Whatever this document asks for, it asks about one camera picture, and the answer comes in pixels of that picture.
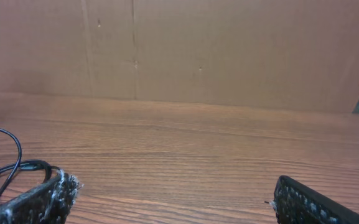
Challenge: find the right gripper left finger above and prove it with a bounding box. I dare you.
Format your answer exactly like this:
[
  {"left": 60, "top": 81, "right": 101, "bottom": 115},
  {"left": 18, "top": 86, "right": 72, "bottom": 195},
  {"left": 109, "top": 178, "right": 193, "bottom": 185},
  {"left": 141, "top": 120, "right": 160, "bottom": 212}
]
[{"left": 0, "top": 170, "right": 80, "bottom": 224}]

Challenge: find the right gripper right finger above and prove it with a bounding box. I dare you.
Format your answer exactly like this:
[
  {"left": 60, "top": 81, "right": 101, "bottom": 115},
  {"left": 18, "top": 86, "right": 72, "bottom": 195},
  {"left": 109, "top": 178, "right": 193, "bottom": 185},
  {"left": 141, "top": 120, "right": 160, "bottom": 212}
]
[{"left": 269, "top": 175, "right": 359, "bottom": 224}]

